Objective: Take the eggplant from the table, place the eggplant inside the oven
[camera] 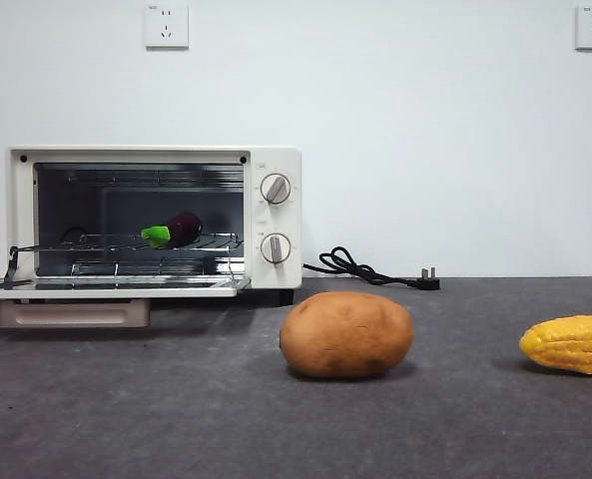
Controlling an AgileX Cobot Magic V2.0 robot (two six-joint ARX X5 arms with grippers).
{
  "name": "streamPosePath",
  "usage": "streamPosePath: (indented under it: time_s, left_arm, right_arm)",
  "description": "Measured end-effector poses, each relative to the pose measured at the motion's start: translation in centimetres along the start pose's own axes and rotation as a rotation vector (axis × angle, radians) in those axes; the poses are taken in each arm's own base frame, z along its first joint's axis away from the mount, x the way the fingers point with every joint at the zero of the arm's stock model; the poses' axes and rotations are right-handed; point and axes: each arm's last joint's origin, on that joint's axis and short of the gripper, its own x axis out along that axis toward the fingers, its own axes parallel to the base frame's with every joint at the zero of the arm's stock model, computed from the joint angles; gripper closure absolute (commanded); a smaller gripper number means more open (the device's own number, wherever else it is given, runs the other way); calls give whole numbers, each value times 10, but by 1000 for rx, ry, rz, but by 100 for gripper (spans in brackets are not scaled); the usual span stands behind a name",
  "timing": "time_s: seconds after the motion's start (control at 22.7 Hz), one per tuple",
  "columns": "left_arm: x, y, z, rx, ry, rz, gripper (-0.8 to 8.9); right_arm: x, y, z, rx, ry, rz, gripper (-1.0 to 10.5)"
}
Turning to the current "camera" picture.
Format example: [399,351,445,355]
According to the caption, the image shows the purple eggplant with green stem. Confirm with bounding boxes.
[140,212,203,250]

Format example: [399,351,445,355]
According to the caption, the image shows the glass oven door with handle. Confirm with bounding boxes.
[0,246,252,329]

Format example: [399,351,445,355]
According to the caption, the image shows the white toaster oven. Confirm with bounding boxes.
[6,145,304,306]

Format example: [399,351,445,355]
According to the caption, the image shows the white oven knob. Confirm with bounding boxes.
[259,173,293,206]
[260,232,294,264]

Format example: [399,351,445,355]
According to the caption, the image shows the brown potato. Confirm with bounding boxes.
[280,291,415,379]

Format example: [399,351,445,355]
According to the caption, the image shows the yellow corn cob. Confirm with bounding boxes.
[518,314,592,376]

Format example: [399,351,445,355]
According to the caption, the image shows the black power cable with plug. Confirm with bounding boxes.
[302,245,441,292]

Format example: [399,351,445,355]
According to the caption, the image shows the metal wire oven rack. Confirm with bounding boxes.
[8,232,245,289]

